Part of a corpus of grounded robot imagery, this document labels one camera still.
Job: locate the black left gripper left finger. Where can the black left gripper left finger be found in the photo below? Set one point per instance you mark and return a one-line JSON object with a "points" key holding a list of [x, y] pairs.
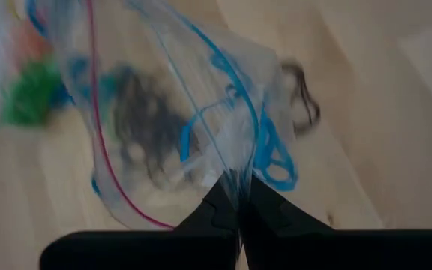
{"points": [[163, 251]]}

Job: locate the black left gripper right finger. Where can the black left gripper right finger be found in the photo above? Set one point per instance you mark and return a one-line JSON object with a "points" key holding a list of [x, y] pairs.
{"points": [[313, 251]]}

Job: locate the blue rubber band bunch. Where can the blue rubber band bunch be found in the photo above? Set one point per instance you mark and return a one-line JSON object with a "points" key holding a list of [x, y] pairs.
{"points": [[272, 150]]}

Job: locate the green rubber band bunch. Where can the green rubber band bunch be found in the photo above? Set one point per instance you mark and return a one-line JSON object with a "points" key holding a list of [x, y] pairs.
{"points": [[28, 101]]}

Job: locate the dark grey rubber band tangle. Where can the dark grey rubber band tangle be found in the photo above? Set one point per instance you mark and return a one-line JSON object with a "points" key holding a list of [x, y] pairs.
{"points": [[141, 112]]}

